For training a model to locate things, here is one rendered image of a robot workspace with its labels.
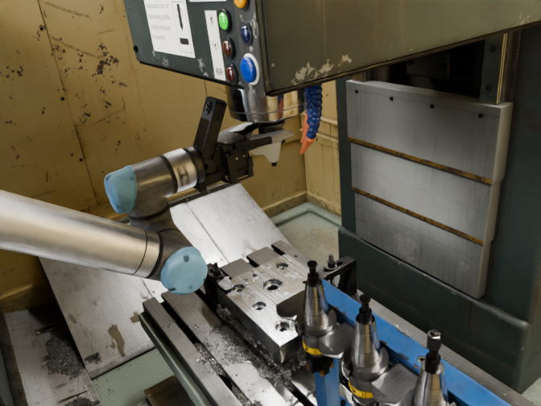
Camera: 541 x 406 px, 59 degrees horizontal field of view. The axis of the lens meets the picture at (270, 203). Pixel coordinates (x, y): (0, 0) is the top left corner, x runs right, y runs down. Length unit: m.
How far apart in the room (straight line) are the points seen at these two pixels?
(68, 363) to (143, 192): 0.99
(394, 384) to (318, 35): 0.46
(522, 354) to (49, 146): 1.61
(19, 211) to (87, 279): 1.20
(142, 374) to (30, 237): 1.01
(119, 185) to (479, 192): 0.81
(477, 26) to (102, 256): 0.66
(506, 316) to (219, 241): 1.10
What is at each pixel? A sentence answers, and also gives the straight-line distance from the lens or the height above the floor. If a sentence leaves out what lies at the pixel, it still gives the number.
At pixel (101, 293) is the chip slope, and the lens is 1.84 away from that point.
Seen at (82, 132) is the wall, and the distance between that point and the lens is 1.88.
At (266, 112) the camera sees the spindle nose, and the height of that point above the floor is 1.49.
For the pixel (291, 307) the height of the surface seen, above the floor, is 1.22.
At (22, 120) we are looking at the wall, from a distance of 1.83.
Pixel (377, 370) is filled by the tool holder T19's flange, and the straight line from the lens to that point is 0.70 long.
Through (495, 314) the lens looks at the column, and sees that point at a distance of 1.38.
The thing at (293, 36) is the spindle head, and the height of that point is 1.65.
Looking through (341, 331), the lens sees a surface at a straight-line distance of 0.76.
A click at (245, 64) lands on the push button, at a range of 0.57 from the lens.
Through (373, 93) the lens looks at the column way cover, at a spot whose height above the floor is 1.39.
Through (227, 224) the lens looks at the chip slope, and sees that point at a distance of 2.02.
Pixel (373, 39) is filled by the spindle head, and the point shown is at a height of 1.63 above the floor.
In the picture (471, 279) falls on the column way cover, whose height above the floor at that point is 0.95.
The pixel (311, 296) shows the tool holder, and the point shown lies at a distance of 0.73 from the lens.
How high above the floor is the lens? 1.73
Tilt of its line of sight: 26 degrees down
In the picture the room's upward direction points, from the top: 7 degrees counter-clockwise
